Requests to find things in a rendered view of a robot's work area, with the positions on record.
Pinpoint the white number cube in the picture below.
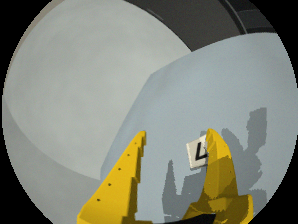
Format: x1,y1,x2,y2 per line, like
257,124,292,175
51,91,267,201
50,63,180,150
186,134,209,168

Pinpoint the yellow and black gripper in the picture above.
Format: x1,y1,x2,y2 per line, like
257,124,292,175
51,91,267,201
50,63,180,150
77,128,253,224

